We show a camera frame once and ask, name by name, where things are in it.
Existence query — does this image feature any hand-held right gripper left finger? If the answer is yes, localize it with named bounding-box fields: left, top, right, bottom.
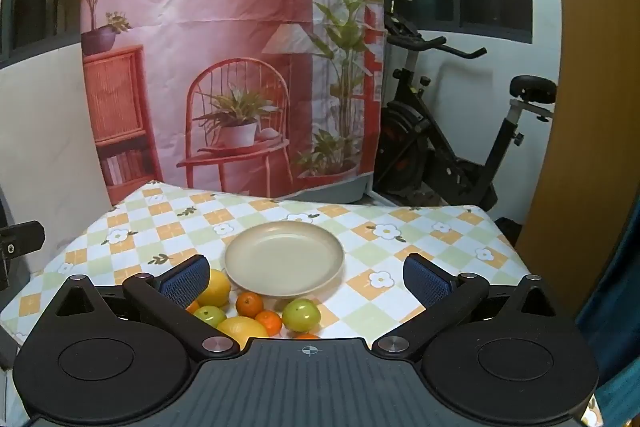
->
left=52, top=254, right=241, bottom=364

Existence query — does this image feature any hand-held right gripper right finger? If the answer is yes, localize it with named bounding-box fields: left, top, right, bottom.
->
left=372, top=253, right=565, bottom=363

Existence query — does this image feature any yellow lemon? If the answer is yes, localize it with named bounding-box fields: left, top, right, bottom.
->
left=197, top=269, right=232, bottom=308
left=216, top=316, right=269, bottom=350

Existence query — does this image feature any beige round plate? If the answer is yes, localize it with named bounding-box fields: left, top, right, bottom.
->
left=224, top=221, right=346, bottom=298

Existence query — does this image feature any green round fruit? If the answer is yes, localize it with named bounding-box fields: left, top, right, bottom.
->
left=193, top=305, right=227, bottom=329
left=282, top=298, right=322, bottom=333

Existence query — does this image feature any checkered flower tablecloth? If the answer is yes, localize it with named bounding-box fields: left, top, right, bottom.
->
left=0, top=179, right=608, bottom=427

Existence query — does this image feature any black exercise bike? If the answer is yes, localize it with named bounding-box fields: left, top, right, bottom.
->
left=372, top=0, right=558, bottom=214

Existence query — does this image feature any teal curtain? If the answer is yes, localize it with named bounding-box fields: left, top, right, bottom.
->
left=574, top=197, right=640, bottom=427

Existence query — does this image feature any brown wooden door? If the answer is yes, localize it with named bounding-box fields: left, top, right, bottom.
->
left=515, top=0, right=640, bottom=308

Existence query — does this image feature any printed pink backdrop cloth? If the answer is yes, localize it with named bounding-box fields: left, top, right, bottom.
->
left=80, top=0, right=387, bottom=208

